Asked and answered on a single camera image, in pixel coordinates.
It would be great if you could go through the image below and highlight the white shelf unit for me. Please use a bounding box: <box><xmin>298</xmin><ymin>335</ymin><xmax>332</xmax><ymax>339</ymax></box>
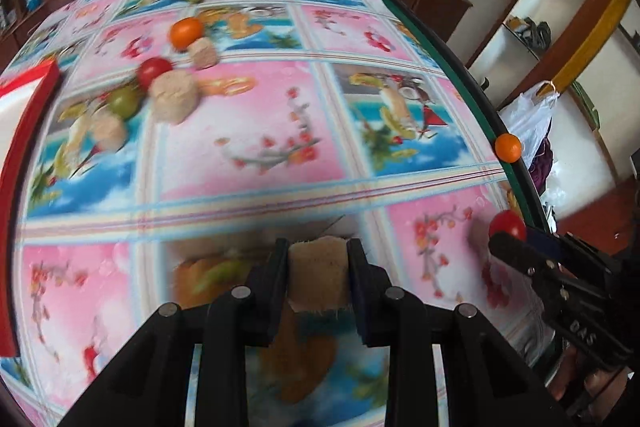
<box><xmin>467</xmin><ymin>0</ymin><xmax>640</xmax><ymax>188</ymax></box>

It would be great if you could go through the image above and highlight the large beige yam chunk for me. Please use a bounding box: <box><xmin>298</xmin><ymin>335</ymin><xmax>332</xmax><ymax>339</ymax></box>
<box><xmin>149</xmin><ymin>71</ymin><xmax>201</xmax><ymax>124</ymax></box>

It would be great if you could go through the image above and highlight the white plastic bag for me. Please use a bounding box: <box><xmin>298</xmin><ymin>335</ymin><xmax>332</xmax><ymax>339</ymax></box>
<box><xmin>497</xmin><ymin>79</ymin><xmax>561</xmax><ymax>168</ymax></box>

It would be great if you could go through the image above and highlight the orange tangerine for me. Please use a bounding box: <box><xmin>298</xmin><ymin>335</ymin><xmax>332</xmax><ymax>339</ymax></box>
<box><xmin>495</xmin><ymin>133</ymin><xmax>523</xmax><ymax>162</ymax></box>
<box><xmin>169</xmin><ymin>17</ymin><xmax>206</xmax><ymax>50</ymax></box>

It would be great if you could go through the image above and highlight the person's right hand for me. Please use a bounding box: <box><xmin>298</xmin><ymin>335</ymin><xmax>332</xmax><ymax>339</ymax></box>
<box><xmin>549</xmin><ymin>346</ymin><xmax>632</xmax><ymax>414</ymax></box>

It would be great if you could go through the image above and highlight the red rimmed white tray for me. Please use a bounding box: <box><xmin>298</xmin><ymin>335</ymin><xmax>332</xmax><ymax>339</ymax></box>
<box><xmin>0</xmin><ymin>59</ymin><xmax>62</xmax><ymax>358</ymax></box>

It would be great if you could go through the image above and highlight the purple bag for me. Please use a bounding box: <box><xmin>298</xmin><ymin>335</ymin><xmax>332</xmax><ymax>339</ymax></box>
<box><xmin>527</xmin><ymin>139</ymin><xmax>557</xmax><ymax>190</ymax></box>

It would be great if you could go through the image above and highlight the small red tomato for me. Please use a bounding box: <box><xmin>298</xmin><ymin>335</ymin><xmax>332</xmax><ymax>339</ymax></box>
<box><xmin>489</xmin><ymin>209</ymin><xmax>528</xmax><ymax>242</ymax></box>

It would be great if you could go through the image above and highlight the large red tomato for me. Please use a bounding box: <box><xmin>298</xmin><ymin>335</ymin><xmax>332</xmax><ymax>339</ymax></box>
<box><xmin>137</xmin><ymin>58</ymin><xmax>174</xmax><ymax>90</ymax></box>

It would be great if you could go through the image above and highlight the green plum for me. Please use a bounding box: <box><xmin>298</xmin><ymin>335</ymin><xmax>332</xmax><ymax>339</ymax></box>
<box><xmin>107</xmin><ymin>86</ymin><xmax>143</xmax><ymax>120</ymax></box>

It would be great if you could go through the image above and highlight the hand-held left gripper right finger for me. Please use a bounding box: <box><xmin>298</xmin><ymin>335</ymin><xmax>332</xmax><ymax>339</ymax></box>
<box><xmin>347</xmin><ymin>237</ymin><xmax>576</xmax><ymax>427</ymax></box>

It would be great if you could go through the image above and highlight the pink printed tablecloth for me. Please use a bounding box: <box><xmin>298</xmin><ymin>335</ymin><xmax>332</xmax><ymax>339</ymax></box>
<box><xmin>0</xmin><ymin>0</ymin><xmax>556</xmax><ymax>427</ymax></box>

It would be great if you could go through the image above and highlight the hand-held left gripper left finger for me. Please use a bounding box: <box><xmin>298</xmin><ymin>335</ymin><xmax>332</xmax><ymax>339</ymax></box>
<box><xmin>60</xmin><ymin>237</ymin><xmax>291</xmax><ymax>427</ymax></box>

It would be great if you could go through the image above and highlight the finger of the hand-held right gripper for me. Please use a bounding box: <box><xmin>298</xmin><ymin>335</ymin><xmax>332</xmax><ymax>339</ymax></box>
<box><xmin>525</xmin><ymin>228</ymin><xmax>592</xmax><ymax>261</ymax></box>
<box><xmin>487</xmin><ymin>231</ymin><xmax>562</xmax><ymax>281</ymax></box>

